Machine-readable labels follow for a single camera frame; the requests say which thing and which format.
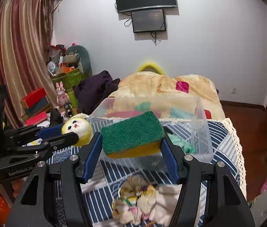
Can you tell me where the cream lace cloth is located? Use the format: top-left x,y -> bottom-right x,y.
220,117 -> 248,190

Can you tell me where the pink bunny toy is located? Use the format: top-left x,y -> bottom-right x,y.
55,82 -> 69,106

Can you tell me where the black cylinder toy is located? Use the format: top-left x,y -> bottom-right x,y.
63,103 -> 73,118

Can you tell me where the stack of red boxes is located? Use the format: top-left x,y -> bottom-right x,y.
20,87 -> 52,126

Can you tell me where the dark purple blanket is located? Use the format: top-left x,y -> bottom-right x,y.
74,70 -> 121,115

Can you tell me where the green cardboard box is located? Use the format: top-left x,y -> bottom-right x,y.
51,68 -> 88,106

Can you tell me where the clear plastic storage bin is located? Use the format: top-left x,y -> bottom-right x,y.
86,96 -> 213,171

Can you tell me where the beige printed blanket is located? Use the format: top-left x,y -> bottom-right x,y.
107,74 -> 226,121

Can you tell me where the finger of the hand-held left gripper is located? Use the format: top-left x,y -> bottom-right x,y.
4,124 -> 64,148
0,132 -> 80,178

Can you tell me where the yellow cat face plush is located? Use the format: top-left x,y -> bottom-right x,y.
61,113 -> 93,147

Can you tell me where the green and yellow scouring sponge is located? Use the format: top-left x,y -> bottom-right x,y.
100,110 -> 166,159

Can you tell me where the striped red beige curtain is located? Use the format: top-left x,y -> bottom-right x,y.
0,0 -> 59,128

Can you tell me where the green cloth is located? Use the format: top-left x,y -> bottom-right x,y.
168,132 -> 197,155

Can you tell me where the small black wall monitor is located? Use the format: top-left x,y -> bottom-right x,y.
131,9 -> 167,33

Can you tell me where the pink cloth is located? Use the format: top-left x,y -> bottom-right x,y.
259,176 -> 267,194

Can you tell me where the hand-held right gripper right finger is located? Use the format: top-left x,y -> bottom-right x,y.
159,136 -> 257,227

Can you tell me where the blue white striped cloth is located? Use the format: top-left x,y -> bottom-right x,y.
46,118 -> 241,227

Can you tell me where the floral fabric scrunchie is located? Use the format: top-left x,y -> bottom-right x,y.
111,175 -> 158,225

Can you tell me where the white fluffy cloth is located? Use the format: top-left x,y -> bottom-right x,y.
148,184 -> 183,226

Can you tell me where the black monitor cable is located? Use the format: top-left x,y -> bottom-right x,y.
150,31 -> 163,46

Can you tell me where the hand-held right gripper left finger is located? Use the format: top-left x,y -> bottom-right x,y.
5,132 -> 103,227

